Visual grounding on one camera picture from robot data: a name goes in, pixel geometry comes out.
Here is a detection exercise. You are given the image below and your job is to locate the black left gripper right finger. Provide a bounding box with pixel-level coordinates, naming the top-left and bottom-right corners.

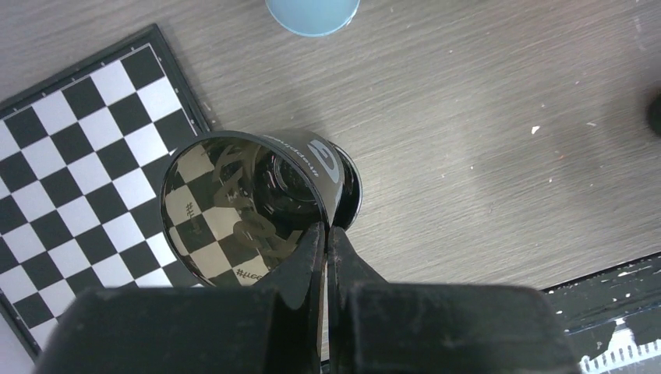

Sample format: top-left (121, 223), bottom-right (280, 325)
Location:
top-left (327, 228), bottom-right (580, 373)

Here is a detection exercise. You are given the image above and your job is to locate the black white chessboard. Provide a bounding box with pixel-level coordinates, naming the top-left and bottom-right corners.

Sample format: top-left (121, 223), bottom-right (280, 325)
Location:
top-left (1, 24), bottom-right (210, 358)

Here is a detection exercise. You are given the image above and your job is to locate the light blue cup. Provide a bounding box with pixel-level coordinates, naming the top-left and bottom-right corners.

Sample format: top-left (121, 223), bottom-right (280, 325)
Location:
top-left (265, 0), bottom-right (361, 37)

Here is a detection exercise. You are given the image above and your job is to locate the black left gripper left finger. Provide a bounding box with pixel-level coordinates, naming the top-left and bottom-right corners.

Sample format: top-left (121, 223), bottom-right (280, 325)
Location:
top-left (35, 223), bottom-right (326, 373)

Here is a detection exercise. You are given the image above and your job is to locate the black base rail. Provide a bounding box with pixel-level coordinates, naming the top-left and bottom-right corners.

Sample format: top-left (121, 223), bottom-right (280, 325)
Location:
top-left (545, 253), bottom-right (660, 373)

